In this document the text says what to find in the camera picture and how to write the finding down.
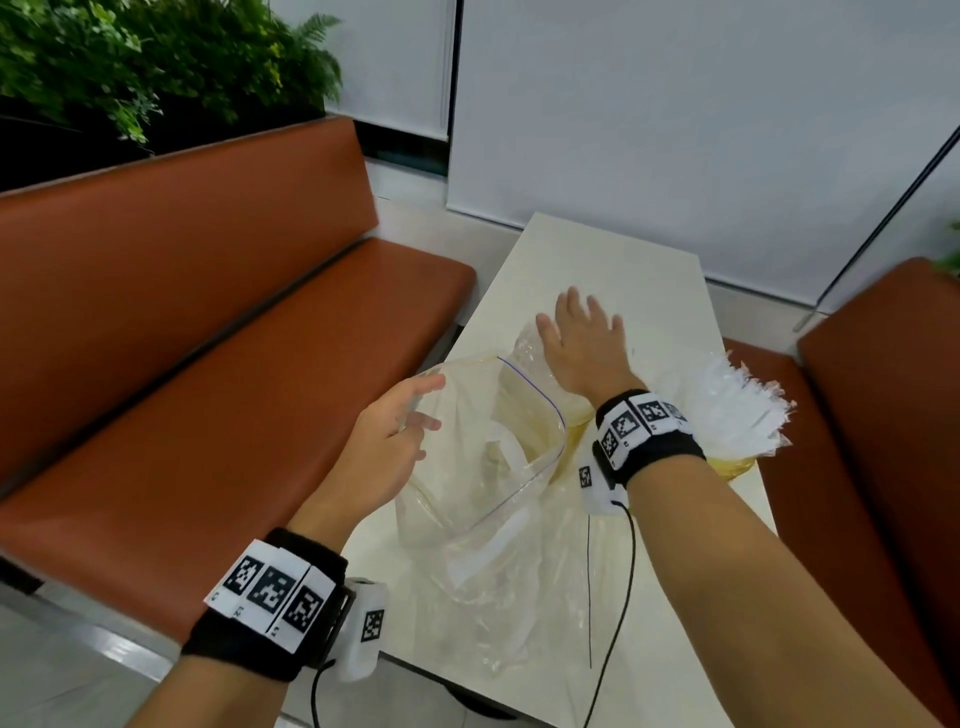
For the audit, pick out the person's right hand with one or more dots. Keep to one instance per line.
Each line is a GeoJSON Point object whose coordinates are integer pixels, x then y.
{"type": "Point", "coordinates": [589, 360]}

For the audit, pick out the person's left hand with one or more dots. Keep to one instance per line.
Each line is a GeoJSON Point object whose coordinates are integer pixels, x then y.
{"type": "Point", "coordinates": [375, 457]}

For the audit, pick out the yellow plastic jar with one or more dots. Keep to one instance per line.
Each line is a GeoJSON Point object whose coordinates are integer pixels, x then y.
{"type": "Point", "coordinates": [574, 442]}
{"type": "Point", "coordinates": [731, 466]}

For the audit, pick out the clear plastic bag white label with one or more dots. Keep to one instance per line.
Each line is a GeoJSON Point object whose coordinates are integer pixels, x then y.
{"type": "Point", "coordinates": [480, 480]}

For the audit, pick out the fanned cluster of white straws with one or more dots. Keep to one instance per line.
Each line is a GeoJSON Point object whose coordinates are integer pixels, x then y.
{"type": "Point", "coordinates": [727, 412]}

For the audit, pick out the clear zip plastic bag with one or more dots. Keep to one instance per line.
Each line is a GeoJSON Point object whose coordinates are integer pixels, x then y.
{"type": "Point", "coordinates": [607, 600]}

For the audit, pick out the person's right forearm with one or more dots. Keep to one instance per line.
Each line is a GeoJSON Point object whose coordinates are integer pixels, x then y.
{"type": "Point", "coordinates": [765, 600]}

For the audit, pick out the black marker wristband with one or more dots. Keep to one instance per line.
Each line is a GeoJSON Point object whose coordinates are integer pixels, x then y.
{"type": "Point", "coordinates": [645, 439]}
{"type": "Point", "coordinates": [270, 600]}

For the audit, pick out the orange leather bench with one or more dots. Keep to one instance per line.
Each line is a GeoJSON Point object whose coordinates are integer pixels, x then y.
{"type": "Point", "coordinates": [187, 352]}
{"type": "Point", "coordinates": [877, 420]}

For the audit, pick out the black table base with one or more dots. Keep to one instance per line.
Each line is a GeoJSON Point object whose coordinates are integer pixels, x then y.
{"type": "Point", "coordinates": [480, 705]}

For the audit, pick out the thin black window bar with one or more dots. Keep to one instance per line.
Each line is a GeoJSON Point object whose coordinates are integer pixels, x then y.
{"type": "Point", "coordinates": [877, 229]}

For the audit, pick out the white roller blind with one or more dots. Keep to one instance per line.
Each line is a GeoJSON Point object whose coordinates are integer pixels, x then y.
{"type": "Point", "coordinates": [390, 60]}

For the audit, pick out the green fern plants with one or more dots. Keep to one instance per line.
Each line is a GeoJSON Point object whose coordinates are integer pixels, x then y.
{"type": "Point", "coordinates": [952, 255]}
{"type": "Point", "coordinates": [150, 52]}

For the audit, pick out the black planter box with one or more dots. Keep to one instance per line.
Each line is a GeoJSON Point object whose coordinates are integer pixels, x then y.
{"type": "Point", "coordinates": [60, 165]}

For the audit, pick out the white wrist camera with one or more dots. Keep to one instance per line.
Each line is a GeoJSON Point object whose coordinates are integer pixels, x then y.
{"type": "Point", "coordinates": [367, 630]}
{"type": "Point", "coordinates": [596, 484]}

